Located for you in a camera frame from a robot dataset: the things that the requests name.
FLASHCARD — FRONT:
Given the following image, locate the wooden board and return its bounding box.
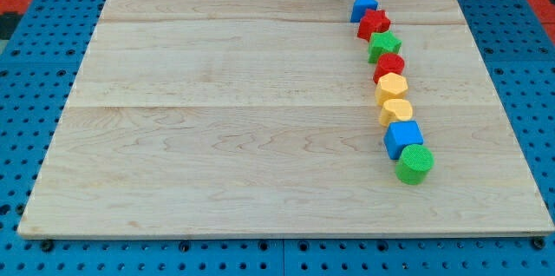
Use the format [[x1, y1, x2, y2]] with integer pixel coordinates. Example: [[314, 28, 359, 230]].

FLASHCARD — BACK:
[[17, 0, 554, 240]]

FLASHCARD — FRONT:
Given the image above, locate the blue triangle block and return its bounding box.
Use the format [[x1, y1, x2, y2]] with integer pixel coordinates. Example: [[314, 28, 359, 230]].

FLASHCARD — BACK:
[[350, 0, 379, 23]]

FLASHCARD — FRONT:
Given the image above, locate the yellow heart block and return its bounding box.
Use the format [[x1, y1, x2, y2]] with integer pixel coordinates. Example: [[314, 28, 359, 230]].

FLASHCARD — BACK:
[[379, 99, 414, 127]]

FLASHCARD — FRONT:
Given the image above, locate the yellow hexagon block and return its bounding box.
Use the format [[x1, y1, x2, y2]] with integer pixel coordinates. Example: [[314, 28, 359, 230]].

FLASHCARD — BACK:
[[375, 73, 408, 106]]

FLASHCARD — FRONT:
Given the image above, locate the blue cube block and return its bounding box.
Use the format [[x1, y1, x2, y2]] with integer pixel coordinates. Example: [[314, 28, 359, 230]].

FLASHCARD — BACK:
[[383, 121, 424, 160]]

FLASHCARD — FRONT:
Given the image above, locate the red cylinder block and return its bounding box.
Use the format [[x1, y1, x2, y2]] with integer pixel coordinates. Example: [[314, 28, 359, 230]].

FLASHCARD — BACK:
[[373, 53, 405, 83]]

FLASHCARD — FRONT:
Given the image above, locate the green star block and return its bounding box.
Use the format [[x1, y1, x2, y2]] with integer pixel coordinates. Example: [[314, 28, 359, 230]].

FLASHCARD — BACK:
[[368, 30, 402, 63]]

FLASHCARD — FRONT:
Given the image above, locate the red star block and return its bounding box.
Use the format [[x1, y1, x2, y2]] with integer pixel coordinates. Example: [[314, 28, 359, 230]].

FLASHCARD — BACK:
[[357, 9, 391, 42]]

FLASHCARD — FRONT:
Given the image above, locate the green cylinder block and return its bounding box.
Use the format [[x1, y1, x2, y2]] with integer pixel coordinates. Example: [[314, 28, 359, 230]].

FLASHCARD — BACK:
[[395, 144, 434, 185]]

